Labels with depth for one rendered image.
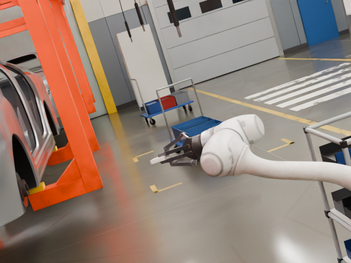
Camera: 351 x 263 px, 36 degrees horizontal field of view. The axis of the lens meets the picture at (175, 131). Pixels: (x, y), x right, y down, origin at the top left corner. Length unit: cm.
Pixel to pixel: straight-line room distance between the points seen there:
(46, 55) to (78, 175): 114
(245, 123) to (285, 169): 20
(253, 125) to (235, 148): 14
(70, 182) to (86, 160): 25
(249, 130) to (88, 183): 358
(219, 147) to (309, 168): 29
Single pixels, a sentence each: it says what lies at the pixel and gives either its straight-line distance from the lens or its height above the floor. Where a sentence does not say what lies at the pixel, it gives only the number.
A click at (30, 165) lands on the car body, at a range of 512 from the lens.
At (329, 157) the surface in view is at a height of 82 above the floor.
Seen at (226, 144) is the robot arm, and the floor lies 141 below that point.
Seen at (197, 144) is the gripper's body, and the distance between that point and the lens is 182.
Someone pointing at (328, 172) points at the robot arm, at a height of 123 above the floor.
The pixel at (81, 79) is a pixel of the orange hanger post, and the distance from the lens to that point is 1116.
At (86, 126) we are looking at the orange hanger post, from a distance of 701.
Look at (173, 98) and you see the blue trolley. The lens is 1071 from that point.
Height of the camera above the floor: 180
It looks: 11 degrees down
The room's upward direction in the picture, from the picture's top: 18 degrees counter-clockwise
